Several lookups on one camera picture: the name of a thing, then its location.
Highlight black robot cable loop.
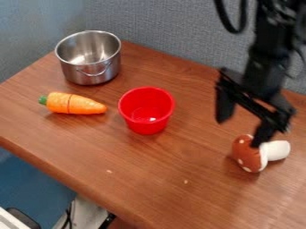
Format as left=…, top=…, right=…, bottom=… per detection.
left=212, top=0, right=248, bottom=34

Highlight white table leg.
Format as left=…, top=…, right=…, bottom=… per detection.
left=52, top=195, right=108, bottom=229

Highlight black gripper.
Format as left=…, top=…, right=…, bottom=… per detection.
left=215, top=46, right=297, bottom=148

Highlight black cable under table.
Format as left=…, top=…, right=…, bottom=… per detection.
left=60, top=200, right=75, bottom=229

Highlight red plastic bowl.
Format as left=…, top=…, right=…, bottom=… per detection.
left=119, top=87, right=175, bottom=135

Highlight orange toy carrot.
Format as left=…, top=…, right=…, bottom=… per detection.
left=39, top=92, right=107, bottom=115

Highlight stainless steel pot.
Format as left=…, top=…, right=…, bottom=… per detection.
left=55, top=30, right=121, bottom=86

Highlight black white object corner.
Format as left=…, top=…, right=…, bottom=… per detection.
left=0, top=208, right=40, bottom=229

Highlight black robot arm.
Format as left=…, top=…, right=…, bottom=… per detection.
left=215, top=0, right=306, bottom=148

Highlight brown white plush mushroom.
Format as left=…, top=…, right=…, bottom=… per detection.
left=231, top=134, right=290, bottom=173

